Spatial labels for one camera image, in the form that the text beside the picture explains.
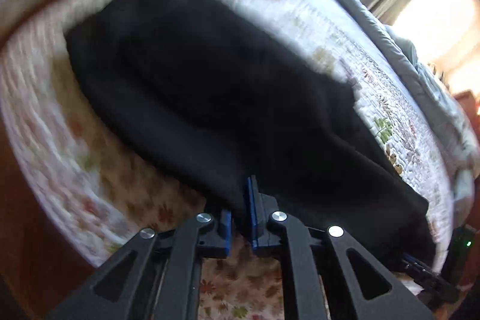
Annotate black pants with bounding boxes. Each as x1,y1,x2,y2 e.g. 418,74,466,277
65,0,436,271

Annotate floral quilted bedspread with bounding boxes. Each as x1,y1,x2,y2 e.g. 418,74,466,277
1,0,443,319

